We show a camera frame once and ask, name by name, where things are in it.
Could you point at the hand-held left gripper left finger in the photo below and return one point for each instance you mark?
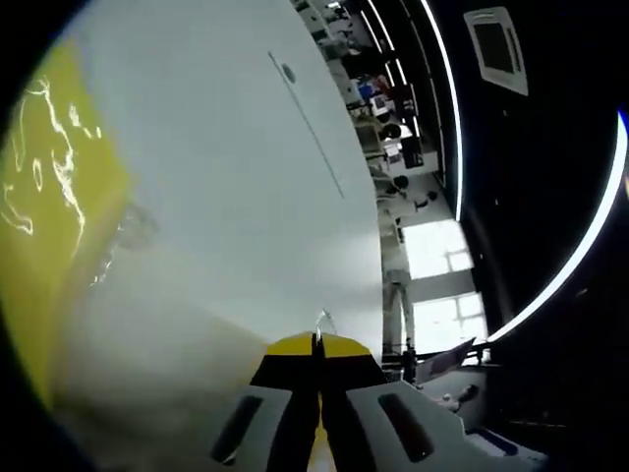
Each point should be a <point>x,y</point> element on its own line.
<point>275,423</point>

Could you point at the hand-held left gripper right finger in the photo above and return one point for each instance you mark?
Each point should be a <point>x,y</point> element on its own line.
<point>373,423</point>

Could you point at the yellow silicone block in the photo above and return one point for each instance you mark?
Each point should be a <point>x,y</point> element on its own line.
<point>49,275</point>

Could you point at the bright window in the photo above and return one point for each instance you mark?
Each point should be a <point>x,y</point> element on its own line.
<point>432,246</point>

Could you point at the long ceiling light strip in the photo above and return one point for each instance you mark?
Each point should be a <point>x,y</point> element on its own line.
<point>459,187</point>
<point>561,276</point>

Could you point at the yellow item in clear bag left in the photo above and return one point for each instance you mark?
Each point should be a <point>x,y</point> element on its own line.
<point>137,226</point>

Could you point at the small dark table grommet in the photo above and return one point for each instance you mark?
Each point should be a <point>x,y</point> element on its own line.
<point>288,73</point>

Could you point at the ceiling air conditioner vent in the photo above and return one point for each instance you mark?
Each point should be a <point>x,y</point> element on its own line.
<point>494,46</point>

